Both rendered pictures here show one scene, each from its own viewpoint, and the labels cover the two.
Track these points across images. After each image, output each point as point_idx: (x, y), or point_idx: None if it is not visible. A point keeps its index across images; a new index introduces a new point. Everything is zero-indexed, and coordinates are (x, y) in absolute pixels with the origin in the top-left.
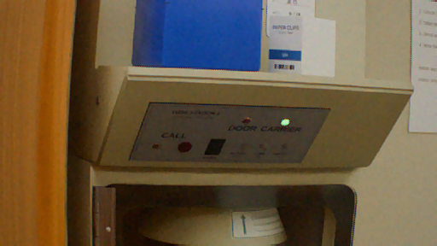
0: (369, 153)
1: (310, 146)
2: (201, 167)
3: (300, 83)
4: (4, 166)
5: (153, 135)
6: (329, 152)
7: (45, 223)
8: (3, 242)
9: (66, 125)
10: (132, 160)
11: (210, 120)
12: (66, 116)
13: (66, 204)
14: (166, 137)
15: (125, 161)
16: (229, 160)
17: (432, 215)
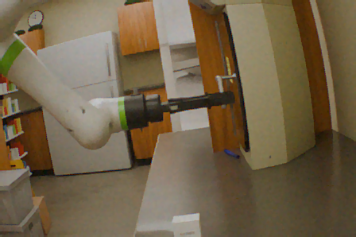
0: (209, 1)
1: (204, 1)
2: (220, 11)
3: None
4: None
5: (199, 5)
6: (207, 2)
7: (193, 31)
8: None
9: (326, 5)
10: (207, 12)
11: (193, 0)
12: (326, 2)
13: (334, 36)
14: (199, 5)
15: (209, 13)
16: (209, 9)
17: None
